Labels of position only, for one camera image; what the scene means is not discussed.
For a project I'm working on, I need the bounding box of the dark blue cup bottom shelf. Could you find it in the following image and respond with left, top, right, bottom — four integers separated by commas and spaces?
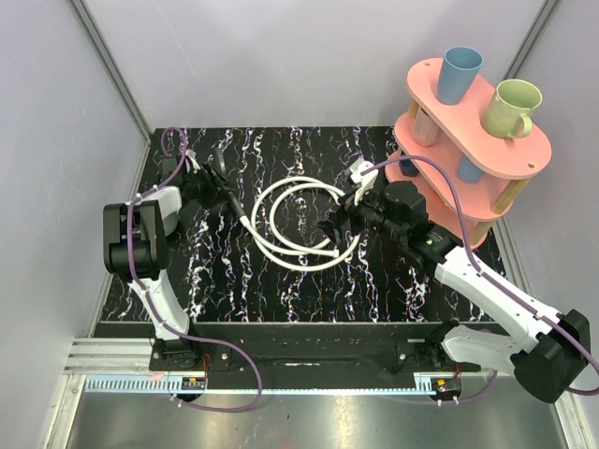
399, 153, 419, 178

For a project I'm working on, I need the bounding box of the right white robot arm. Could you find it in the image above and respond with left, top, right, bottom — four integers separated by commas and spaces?
317, 181, 598, 403

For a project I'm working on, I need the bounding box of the pink cup middle shelf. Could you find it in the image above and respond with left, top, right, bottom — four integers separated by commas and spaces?
412, 108, 441, 147

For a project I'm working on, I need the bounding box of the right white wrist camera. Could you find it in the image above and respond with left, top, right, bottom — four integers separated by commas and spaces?
346, 158, 378, 206

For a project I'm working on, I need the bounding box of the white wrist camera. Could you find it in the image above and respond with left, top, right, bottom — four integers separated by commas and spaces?
185, 150, 200, 173
346, 158, 378, 206

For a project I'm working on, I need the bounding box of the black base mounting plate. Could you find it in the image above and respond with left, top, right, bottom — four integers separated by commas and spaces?
149, 337, 480, 392

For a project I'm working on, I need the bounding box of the aluminium rail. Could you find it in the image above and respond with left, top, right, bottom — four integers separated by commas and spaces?
64, 338, 152, 375

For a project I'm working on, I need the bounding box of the white shower hose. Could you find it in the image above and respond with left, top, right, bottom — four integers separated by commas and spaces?
241, 176, 362, 271

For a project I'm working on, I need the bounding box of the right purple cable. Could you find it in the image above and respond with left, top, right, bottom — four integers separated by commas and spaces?
362, 156, 599, 406

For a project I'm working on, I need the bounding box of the blue tumbler on top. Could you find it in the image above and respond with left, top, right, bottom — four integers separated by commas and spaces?
437, 46, 483, 106

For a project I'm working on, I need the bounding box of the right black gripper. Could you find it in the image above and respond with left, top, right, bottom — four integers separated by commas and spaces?
314, 179, 406, 246

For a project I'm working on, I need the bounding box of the light blue cup middle shelf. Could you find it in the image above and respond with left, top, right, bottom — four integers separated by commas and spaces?
457, 154, 485, 184

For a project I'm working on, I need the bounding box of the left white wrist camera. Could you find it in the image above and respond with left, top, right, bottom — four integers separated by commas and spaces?
185, 150, 200, 173

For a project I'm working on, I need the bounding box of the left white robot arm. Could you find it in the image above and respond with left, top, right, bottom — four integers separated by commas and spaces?
103, 152, 230, 371

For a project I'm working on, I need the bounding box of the pink three-tier shelf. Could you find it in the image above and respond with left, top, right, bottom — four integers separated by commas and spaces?
393, 58, 551, 248

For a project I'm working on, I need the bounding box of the green mug on shelf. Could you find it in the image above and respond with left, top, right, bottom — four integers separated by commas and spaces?
481, 79, 543, 139

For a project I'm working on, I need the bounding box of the grey shower head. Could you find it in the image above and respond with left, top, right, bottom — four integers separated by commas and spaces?
212, 149, 246, 221

